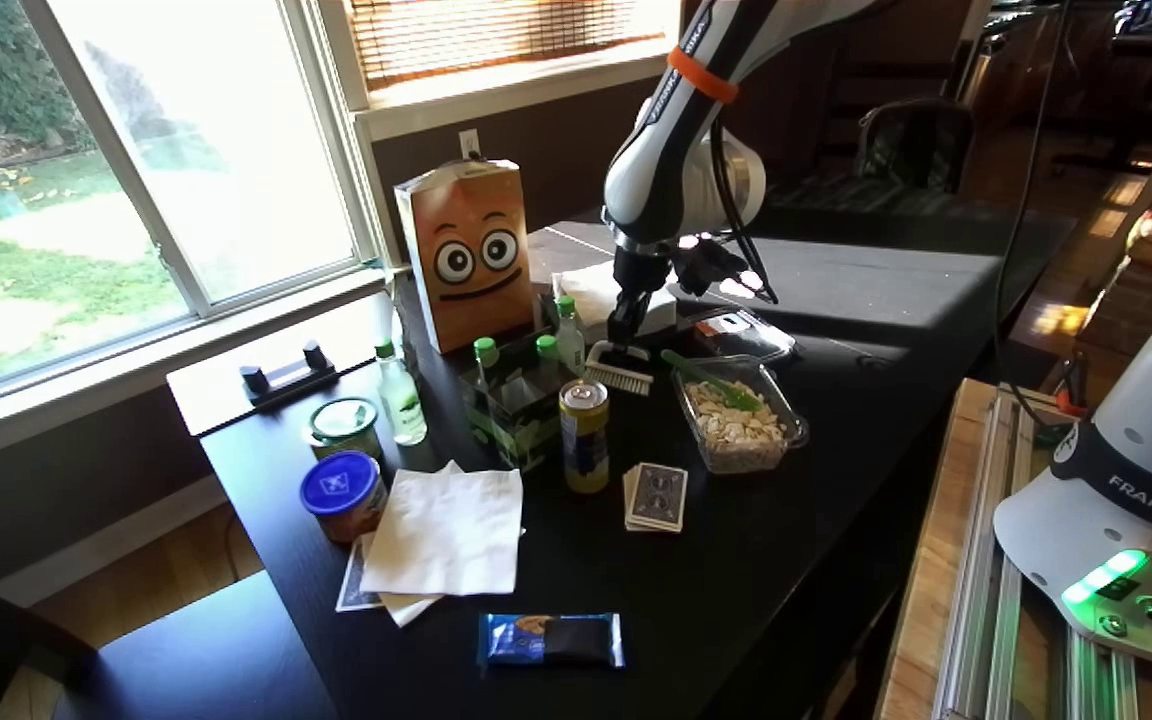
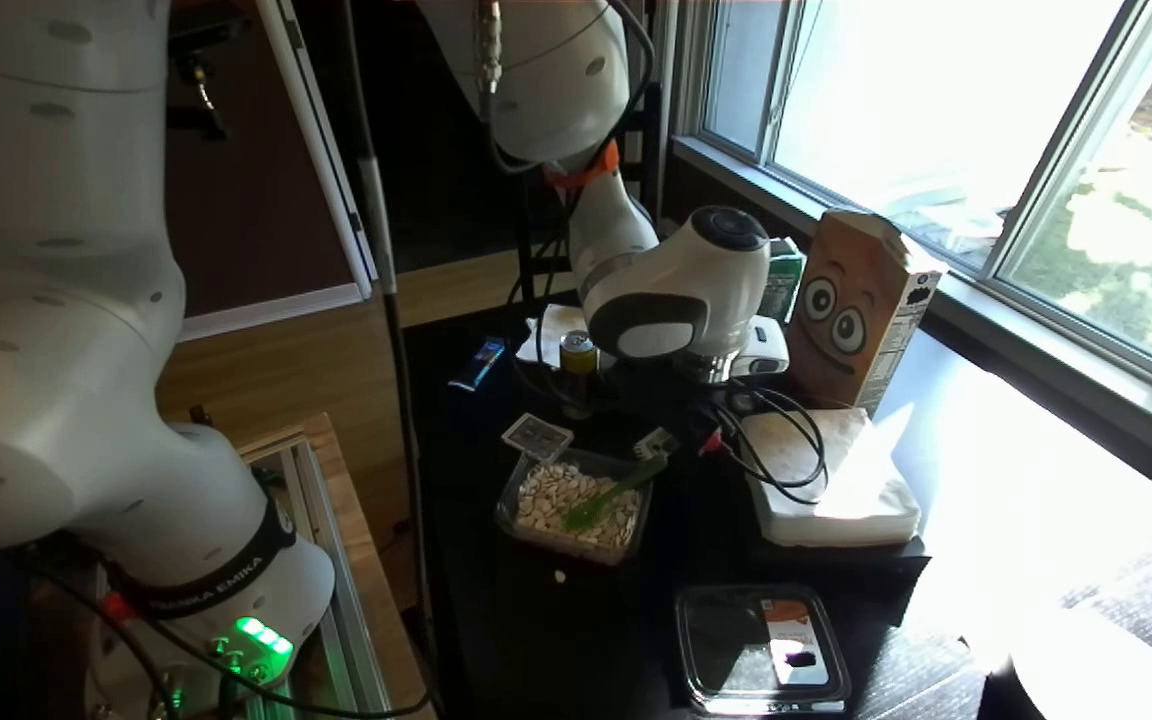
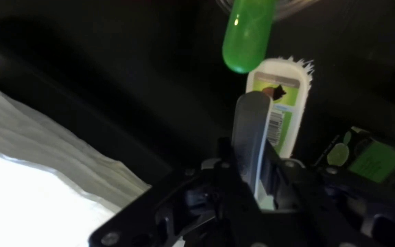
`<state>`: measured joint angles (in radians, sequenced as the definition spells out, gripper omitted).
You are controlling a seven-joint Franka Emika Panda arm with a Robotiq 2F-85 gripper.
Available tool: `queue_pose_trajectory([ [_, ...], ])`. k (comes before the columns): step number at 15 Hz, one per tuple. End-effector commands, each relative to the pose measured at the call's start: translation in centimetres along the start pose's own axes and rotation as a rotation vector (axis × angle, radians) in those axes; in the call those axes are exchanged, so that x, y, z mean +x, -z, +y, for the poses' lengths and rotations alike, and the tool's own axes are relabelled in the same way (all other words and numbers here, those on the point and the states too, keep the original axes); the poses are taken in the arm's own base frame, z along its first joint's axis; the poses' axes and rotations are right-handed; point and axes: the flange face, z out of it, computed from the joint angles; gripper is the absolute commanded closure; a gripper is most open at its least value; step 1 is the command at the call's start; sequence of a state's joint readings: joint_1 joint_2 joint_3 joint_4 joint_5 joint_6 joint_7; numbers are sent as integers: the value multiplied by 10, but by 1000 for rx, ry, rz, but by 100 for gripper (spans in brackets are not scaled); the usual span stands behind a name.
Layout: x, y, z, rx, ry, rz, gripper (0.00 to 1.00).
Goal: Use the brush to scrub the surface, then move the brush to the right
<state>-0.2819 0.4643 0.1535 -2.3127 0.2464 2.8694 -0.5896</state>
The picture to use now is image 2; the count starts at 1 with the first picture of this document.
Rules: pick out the yellow drink can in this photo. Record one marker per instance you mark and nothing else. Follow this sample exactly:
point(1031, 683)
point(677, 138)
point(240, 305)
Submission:
point(580, 354)

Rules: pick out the wooden robot mount board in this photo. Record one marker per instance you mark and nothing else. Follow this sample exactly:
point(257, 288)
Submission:
point(336, 535)

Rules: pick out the stray pistachio shell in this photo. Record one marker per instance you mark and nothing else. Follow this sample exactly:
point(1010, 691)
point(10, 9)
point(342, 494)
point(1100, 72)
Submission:
point(559, 578)

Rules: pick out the blue snack bar wrapper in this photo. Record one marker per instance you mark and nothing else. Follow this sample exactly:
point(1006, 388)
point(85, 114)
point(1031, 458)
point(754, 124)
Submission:
point(477, 367)

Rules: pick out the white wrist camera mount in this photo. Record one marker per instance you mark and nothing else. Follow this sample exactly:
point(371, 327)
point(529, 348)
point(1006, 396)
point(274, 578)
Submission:
point(760, 348)

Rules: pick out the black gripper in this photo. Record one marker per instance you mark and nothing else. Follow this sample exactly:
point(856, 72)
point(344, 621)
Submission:
point(663, 393)

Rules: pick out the white window frame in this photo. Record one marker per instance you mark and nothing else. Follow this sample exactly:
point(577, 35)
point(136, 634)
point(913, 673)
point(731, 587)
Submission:
point(1035, 202)

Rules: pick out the stack of white napkins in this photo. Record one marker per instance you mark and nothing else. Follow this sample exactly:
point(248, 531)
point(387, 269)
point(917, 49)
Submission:
point(840, 505)

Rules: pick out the white framed board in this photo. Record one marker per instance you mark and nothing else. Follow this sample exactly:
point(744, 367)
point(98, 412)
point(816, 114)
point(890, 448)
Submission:
point(320, 161)

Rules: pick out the deck of playing cards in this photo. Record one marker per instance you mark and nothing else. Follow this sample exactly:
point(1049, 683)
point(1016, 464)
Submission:
point(537, 438)

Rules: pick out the brown paper bag with eyes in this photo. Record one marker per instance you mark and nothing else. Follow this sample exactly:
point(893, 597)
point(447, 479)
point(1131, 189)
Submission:
point(856, 315)

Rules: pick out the green spoon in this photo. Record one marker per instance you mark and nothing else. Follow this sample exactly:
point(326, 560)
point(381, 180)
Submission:
point(600, 505)

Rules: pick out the clear container of shells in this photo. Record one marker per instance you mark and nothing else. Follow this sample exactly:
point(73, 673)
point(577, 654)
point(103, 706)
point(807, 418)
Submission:
point(548, 514)

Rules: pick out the white round plate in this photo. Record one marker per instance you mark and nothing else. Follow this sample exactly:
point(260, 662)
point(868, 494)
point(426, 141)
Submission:
point(1098, 673)

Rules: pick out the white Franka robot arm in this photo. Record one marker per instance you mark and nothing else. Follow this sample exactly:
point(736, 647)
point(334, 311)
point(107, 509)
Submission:
point(57, 332)

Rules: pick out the aluminium rail frame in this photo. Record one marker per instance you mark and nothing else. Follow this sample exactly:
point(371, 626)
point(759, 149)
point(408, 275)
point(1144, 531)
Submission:
point(319, 560)

